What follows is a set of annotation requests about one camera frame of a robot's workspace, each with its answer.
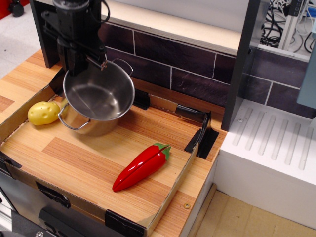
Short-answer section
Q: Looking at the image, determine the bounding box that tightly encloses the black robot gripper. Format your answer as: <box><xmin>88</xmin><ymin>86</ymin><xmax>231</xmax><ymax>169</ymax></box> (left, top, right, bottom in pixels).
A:
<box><xmin>41</xmin><ymin>7</ymin><xmax>107</xmax><ymax>76</ymax></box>

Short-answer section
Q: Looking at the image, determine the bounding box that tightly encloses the stainless steel pot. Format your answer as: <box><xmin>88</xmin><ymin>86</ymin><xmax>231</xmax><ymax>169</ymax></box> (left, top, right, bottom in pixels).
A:
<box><xmin>58</xmin><ymin>59</ymin><xmax>135</xmax><ymax>136</ymax></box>

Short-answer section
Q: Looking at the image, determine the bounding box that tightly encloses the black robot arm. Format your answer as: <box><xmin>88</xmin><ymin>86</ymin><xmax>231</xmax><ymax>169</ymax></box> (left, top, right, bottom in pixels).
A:
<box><xmin>41</xmin><ymin>0</ymin><xmax>111</xmax><ymax>76</ymax></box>

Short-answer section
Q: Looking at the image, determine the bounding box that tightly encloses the cardboard fence with black tape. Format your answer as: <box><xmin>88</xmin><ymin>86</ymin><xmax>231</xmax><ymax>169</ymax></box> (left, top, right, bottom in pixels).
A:
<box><xmin>0</xmin><ymin>63</ymin><xmax>220</xmax><ymax>237</ymax></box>

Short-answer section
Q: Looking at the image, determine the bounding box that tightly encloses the yellow toy potato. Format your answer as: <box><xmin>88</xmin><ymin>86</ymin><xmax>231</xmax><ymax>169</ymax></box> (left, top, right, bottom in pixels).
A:
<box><xmin>27</xmin><ymin>101</ymin><xmax>61</xmax><ymax>125</ymax></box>

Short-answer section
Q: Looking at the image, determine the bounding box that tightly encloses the black caster wheel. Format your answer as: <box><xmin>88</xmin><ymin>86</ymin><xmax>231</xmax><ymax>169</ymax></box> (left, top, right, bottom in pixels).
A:
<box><xmin>8</xmin><ymin>0</ymin><xmax>24</xmax><ymax>17</ymax></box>

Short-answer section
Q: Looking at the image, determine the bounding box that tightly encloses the red toy chili pepper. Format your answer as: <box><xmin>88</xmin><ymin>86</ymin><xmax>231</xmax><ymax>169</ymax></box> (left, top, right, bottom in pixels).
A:
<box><xmin>112</xmin><ymin>143</ymin><xmax>171</xmax><ymax>192</ymax></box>

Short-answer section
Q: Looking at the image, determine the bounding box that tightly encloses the brass screw in table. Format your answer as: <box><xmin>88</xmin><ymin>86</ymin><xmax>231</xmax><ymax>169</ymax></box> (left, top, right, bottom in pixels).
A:
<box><xmin>183</xmin><ymin>203</ymin><xmax>191</xmax><ymax>209</ymax></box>

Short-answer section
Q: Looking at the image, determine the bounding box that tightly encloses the white ribbed drainboard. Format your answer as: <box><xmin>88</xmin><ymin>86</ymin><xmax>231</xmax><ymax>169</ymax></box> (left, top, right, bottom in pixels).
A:
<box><xmin>214</xmin><ymin>100</ymin><xmax>316</xmax><ymax>228</ymax></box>

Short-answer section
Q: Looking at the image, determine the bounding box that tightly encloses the dark grey shelf frame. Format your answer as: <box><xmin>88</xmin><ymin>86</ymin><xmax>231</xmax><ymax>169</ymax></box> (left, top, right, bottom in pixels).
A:
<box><xmin>29</xmin><ymin>0</ymin><xmax>262</xmax><ymax>132</ymax></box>

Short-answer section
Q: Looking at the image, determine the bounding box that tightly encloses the black cable bundle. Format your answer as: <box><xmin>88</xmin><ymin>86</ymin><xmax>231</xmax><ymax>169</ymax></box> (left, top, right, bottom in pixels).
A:
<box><xmin>260</xmin><ymin>0</ymin><xmax>316</xmax><ymax>53</ymax></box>

